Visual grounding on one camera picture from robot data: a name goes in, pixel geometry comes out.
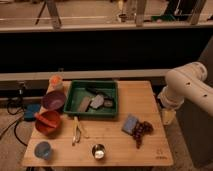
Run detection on blue box on floor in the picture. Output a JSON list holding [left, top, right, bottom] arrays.
[[24, 104, 41, 121]]

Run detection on red bowl with handle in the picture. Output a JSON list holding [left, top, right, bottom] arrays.
[[34, 111, 61, 135]]

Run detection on wooden tongs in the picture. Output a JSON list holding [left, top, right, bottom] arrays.
[[72, 116, 89, 146]]

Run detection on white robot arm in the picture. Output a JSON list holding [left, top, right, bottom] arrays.
[[157, 62, 213, 125]]

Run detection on blue sponge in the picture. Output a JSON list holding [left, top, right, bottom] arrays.
[[122, 114, 138, 135]]

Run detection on grey towel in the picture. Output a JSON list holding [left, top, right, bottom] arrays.
[[90, 95, 104, 109]]

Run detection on black utensil in tray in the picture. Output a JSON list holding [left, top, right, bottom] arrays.
[[85, 87, 114, 100]]

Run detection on small metal cup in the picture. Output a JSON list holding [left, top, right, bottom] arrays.
[[92, 144, 106, 160]]

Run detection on small dark round dish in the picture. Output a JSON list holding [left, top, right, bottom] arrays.
[[104, 100, 114, 108]]

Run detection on brown brush block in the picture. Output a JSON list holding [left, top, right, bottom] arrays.
[[78, 96, 91, 112]]

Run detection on purple bowl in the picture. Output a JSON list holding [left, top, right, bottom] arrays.
[[41, 91, 66, 110]]

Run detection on black cables on floor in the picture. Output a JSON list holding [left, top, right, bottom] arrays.
[[0, 87, 29, 147]]

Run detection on green plastic tray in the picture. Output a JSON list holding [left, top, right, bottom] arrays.
[[63, 80, 118, 118]]

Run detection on blue plastic cup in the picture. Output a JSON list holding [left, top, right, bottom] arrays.
[[34, 141, 52, 160]]

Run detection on bunch of dark grapes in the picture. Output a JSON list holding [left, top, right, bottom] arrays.
[[132, 121, 154, 149]]

